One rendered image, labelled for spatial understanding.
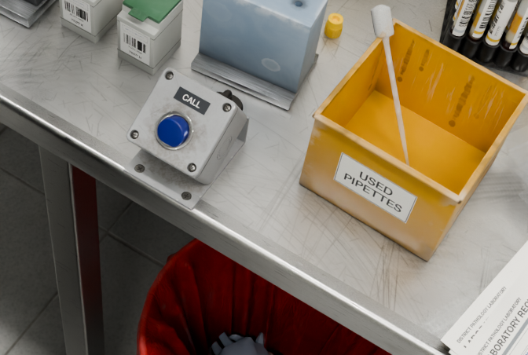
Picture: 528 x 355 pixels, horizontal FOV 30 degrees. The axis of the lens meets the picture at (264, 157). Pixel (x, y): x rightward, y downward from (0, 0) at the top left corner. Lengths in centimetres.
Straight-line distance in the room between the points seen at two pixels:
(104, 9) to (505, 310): 44
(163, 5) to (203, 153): 16
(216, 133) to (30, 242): 107
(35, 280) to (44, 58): 91
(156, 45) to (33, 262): 98
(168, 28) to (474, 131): 29
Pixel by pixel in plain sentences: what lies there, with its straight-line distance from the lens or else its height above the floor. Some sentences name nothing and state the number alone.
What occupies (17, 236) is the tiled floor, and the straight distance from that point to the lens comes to 184.
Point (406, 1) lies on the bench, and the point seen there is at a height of 87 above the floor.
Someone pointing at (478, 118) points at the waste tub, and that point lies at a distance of 88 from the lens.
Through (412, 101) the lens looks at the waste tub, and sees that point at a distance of 91.
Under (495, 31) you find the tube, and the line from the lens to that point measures 96.
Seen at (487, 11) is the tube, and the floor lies 94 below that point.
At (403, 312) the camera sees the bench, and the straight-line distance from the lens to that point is 81.
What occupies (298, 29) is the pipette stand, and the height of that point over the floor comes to 97.
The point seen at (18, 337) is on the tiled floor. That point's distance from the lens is 175.
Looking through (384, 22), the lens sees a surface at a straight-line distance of 83.
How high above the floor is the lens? 158
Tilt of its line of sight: 55 degrees down
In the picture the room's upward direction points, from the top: 11 degrees clockwise
